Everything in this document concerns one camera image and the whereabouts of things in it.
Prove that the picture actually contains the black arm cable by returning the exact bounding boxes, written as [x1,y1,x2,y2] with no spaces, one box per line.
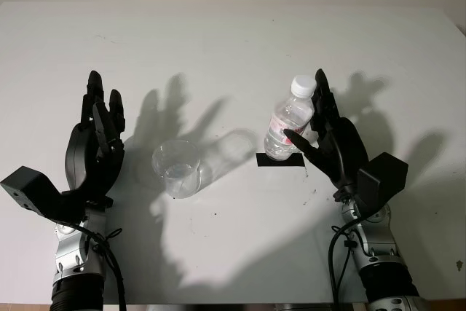
[327,224,362,311]
[71,224,127,311]

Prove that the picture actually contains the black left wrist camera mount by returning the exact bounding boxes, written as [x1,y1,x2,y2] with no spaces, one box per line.
[0,166,113,225]

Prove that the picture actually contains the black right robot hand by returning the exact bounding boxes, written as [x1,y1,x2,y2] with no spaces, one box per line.
[283,68,369,192]

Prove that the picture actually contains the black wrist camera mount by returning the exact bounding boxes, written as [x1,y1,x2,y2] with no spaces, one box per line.
[0,166,113,225]
[356,152,408,218]

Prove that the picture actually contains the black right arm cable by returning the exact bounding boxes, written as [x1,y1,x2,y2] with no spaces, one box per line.
[327,224,362,311]

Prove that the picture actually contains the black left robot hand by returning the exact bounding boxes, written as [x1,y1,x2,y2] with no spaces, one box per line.
[61,69,127,201]

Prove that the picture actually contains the black tape rectangle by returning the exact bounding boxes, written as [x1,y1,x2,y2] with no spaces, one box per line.
[256,151,306,169]

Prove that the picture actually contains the clear water bottle red label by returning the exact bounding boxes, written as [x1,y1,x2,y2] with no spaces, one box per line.
[263,74,317,162]

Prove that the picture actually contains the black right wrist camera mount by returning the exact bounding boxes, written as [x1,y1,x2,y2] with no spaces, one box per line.
[356,152,408,218]

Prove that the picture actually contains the clear plastic cup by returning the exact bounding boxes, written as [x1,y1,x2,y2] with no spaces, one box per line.
[151,139,201,200]

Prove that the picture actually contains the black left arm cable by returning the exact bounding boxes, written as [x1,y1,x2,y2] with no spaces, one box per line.
[71,224,127,311]

